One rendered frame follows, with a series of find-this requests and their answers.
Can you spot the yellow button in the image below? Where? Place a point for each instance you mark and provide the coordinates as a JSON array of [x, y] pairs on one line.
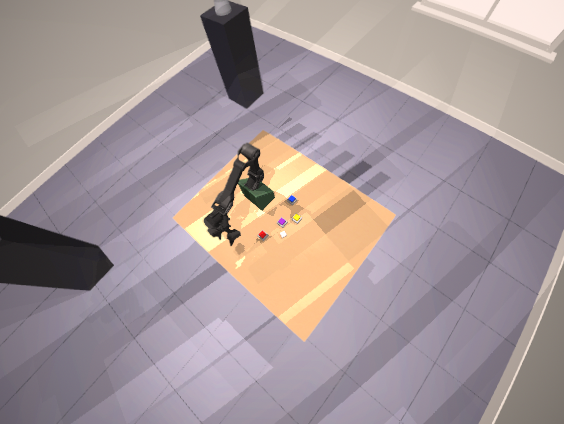
[[296, 218]]

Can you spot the blue button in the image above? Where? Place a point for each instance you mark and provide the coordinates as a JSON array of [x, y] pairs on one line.
[[292, 200]]

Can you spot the red button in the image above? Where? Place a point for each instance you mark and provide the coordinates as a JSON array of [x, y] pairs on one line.
[[262, 235]]

